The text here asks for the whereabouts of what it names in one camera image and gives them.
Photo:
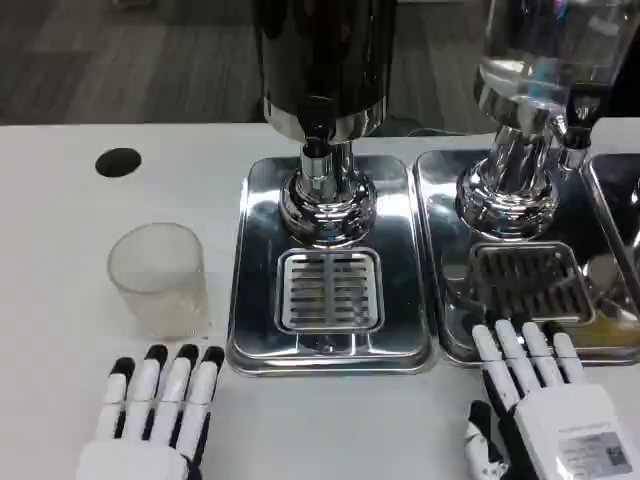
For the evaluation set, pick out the clear ribbed glass cup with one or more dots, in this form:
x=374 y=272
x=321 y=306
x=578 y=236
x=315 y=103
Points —
x=160 y=295

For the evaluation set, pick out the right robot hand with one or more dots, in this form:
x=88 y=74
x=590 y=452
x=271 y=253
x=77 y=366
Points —
x=555 y=415

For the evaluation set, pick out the steel drip tray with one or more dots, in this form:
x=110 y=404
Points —
x=445 y=235
x=617 y=200
x=400 y=280

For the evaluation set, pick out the clear drink dispenser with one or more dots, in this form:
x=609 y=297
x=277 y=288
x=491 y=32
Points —
x=530 y=75

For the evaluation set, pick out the dark drink dispenser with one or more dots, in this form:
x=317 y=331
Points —
x=325 y=60

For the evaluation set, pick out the steel drain grid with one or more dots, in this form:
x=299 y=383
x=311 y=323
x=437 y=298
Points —
x=327 y=290
x=530 y=280

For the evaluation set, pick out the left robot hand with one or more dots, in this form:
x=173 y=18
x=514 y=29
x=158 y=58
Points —
x=150 y=430

